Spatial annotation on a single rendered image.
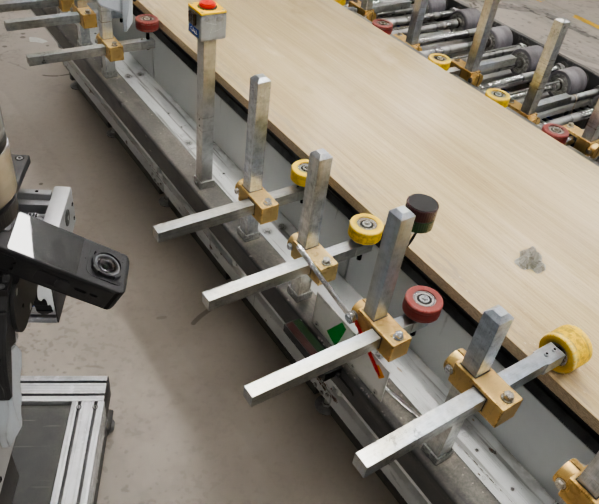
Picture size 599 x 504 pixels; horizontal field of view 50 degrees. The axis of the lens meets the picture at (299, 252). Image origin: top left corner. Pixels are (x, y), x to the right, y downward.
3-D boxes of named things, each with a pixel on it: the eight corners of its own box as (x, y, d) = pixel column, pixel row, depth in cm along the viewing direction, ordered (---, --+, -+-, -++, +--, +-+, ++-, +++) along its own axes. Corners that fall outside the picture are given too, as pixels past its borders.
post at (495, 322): (426, 481, 131) (501, 322, 100) (415, 467, 133) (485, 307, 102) (439, 473, 133) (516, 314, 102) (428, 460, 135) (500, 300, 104)
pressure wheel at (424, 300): (410, 353, 135) (423, 316, 127) (386, 328, 140) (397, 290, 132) (438, 339, 139) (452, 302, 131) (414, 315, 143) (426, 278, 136)
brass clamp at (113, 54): (108, 62, 219) (107, 48, 216) (94, 46, 227) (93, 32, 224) (126, 59, 222) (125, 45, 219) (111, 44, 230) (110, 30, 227)
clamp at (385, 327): (388, 363, 129) (393, 346, 126) (348, 319, 137) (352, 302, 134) (409, 352, 132) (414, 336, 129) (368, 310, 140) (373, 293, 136)
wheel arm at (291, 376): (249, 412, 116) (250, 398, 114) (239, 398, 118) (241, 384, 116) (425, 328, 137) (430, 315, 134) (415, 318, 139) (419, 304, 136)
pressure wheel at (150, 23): (142, 42, 233) (141, 10, 226) (163, 46, 232) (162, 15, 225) (132, 50, 227) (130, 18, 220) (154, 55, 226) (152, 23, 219)
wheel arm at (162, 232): (158, 246, 149) (158, 232, 146) (152, 238, 151) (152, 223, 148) (312, 199, 170) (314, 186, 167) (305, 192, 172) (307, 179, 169)
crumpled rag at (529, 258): (542, 278, 142) (545, 270, 140) (512, 265, 144) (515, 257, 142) (550, 256, 148) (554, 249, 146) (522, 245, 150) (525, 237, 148)
